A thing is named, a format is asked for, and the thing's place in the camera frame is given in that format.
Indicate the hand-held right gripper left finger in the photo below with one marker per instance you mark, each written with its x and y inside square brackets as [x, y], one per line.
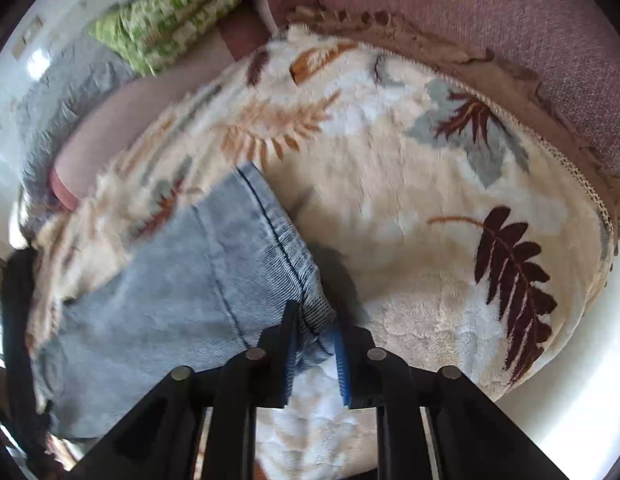
[289, 360]

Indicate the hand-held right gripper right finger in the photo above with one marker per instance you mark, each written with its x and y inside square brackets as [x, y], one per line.
[343, 370]

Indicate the blue-grey denim pants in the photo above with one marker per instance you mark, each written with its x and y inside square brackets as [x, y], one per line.
[165, 285]

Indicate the cream leaf-print blanket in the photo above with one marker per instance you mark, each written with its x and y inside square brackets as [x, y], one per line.
[415, 210]

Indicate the black cloth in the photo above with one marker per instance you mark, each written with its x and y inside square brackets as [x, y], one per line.
[20, 335]

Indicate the grey quilted pillow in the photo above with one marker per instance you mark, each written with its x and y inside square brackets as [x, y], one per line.
[65, 100]

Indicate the green patterned blanket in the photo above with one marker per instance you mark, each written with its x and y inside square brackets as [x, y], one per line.
[165, 20]

